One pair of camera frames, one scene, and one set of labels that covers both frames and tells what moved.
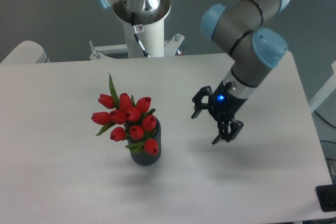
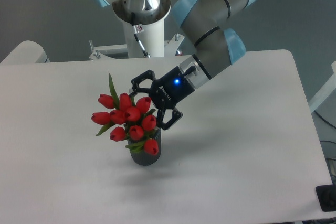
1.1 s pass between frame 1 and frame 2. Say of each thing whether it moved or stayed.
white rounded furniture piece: stayed
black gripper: moved
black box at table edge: stayed
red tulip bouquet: stayed
